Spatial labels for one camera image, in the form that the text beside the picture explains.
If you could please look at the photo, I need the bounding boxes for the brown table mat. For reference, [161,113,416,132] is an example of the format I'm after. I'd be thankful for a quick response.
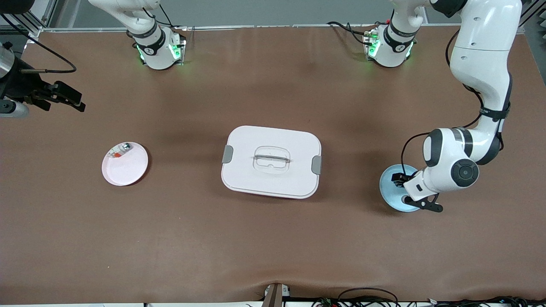
[0,23,546,304]

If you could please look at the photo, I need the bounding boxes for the light blue round plate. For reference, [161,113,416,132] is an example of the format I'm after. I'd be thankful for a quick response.
[379,164,427,213]

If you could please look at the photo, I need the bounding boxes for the white lunch box grey clips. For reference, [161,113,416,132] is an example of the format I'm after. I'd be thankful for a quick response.
[221,125,322,200]

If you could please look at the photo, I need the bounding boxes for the aluminium frame profile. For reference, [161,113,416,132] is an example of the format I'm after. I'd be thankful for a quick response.
[0,0,58,39]
[518,0,546,35]

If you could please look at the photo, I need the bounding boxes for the black looped cable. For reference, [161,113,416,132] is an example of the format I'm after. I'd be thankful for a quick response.
[337,287,400,305]

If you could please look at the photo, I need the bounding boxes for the brown post with white bracket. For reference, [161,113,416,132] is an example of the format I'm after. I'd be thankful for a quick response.
[262,283,291,307]

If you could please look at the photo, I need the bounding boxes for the pink round plate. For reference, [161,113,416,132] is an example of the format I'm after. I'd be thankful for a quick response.
[102,142,149,186]

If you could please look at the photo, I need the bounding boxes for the silver table edge rail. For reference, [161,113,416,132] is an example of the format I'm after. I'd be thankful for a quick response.
[41,23,519,33]

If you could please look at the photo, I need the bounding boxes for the small clear red switch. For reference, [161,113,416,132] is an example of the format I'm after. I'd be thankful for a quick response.
[107,143,134,159]

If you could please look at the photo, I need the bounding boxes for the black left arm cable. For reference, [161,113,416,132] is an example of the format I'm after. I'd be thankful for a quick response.
[400,30,512,173]

